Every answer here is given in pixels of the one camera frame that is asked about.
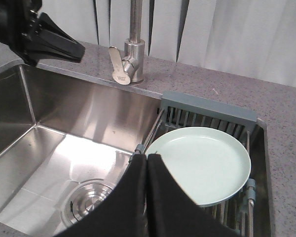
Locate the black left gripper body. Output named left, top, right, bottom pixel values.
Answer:
left=0, top=0, right=42, bottom=53

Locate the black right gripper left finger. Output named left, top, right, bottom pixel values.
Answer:
left=57, top=154, right=147, bottom=237

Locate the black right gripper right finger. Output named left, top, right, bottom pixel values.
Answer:
left=147, top=154, right=239, bottom=237

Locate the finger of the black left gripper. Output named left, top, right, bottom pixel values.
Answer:
left=24, top=34, right=82, bottom=66
left=31, top=12, right=85, bottom=58

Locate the light green round plate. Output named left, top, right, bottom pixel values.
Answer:
left=146, top=127, right=251, bottom=207

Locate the grey metal dish drying rack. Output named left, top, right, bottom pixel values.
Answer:
left=135, top=91, right=257, bottom=237

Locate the round steel sink drain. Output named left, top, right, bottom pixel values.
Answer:
left=61, top=179, right=112, bottom=227

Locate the stainless steel sink basin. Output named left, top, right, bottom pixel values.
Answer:
left=0, top=63, right=275, bottom=237

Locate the stainless steel faucet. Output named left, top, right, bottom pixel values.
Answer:
left=109, top=0, right=145, bottom=85

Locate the white pleated curtain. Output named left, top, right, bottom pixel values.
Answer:
left=41, top=0, right=296, bottom=87

